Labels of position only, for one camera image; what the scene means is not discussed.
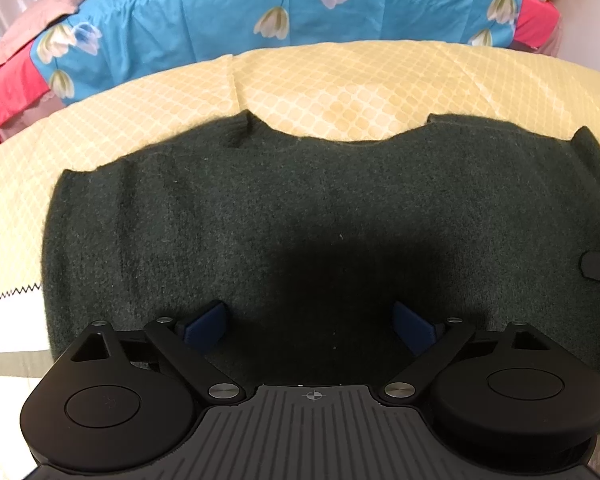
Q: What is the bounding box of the dark green knit sweater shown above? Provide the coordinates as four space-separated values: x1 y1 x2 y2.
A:
42 112 600 382

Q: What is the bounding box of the yellow patterned bed cover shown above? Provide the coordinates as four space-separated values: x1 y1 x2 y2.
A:
0 39 600 480

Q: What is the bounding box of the red bed sheet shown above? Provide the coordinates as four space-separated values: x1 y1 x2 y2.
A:
0 41 65 144

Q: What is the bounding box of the blue floral quilt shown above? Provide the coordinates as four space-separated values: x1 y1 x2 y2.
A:
31 0 521 104

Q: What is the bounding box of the pink blanket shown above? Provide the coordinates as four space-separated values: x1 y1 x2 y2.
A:
0 0 131 76

